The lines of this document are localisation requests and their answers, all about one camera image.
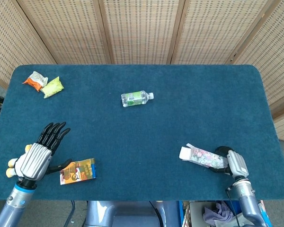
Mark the crumpled purple cloth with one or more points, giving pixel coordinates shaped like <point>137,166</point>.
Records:
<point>217,211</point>

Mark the white yellow plush duck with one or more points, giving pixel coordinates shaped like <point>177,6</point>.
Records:
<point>10,172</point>

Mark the blue carpet table cover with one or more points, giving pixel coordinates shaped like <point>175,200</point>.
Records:
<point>180,106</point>

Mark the floral patterned white box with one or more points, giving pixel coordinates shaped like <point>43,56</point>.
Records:
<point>203,157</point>

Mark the yellow orange biscuit box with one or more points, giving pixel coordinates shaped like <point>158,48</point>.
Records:
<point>80,171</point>

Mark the gray bin with lavender cloth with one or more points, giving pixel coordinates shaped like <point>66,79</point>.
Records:
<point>196,212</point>

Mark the orange white snack packet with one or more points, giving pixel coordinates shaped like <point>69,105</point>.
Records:
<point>34,81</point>

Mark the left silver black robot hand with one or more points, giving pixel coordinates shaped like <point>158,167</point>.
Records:
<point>33,160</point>

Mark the grey-blue robot torso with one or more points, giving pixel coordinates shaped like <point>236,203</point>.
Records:
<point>123,215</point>

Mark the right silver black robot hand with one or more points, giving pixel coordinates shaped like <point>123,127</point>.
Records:
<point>237,164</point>

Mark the woven rattan screen panel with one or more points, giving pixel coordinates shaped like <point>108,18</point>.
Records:
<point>142,30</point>
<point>210,30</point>
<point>274,52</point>
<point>68,30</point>
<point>9,42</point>

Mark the clear water bottle green label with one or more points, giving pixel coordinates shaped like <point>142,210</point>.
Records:
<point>135,98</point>

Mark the yellow-green snack packet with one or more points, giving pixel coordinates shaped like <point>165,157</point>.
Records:
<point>52,88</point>

